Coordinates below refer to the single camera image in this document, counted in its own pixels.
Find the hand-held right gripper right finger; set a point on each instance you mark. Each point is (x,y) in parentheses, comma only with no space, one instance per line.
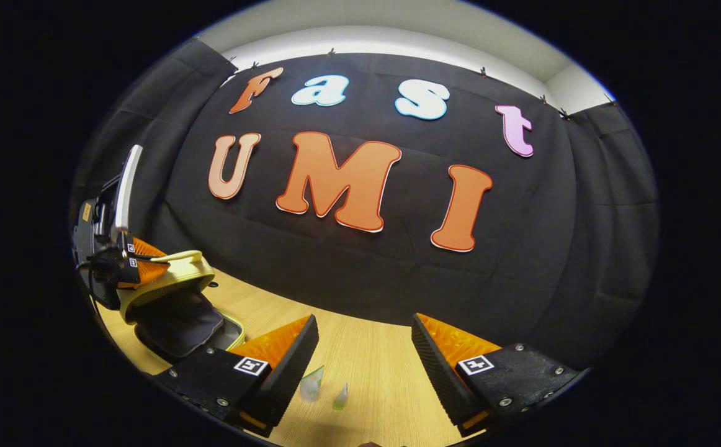
(438,366)

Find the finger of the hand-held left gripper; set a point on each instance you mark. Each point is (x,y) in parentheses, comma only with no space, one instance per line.
(146,272)
(146,250)

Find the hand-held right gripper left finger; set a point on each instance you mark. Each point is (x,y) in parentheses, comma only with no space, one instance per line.
(289,366)

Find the white tube with green crimp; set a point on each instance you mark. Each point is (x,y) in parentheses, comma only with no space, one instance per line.
(311,385)

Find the frosted tube with green cap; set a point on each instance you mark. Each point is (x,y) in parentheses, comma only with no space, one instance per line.
(340,398)

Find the yellow suitcase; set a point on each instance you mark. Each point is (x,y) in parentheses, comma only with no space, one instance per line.
(180,323)

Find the black backdrop cloth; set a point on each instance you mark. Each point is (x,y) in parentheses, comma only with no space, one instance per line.
(398,279)

